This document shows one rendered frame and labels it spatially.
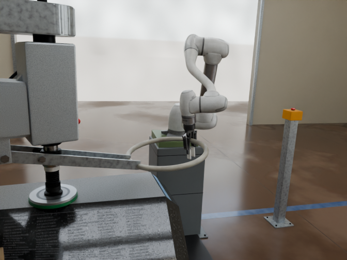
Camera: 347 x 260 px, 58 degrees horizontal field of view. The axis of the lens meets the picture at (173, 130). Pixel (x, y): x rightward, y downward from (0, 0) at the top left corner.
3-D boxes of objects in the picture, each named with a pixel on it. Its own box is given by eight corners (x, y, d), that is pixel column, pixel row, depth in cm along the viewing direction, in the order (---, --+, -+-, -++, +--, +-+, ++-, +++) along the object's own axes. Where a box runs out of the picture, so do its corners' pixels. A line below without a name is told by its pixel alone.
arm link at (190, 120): (178, 115, 194) (178, 124, 196) (190, 117, 189) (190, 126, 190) (187, 112, 201) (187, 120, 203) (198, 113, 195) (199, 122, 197)
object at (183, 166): (154, 182, 151) (153, 176, 150) (111, 154, 190) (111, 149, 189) (226, 154, 177) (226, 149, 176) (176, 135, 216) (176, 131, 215)
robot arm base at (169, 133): (160, 131, 270) (161, 125, 269) (185, 132, 272) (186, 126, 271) (161, 137, 253) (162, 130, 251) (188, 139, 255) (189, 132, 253)
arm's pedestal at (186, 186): (141, 214, 300) (142, 134, 281) (190, 209, 312) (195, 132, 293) (150, 244, 253) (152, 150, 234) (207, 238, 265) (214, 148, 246)
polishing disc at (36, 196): (31, 209, 135) (31, 207, 134) (27, 190, 153) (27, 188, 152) (81, 200, 145) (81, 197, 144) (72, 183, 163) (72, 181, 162)
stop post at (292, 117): (294, 226, 289) (310, 111, 264) (275, 228, 284) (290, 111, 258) (281, 215, 308) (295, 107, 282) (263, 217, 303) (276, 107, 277)
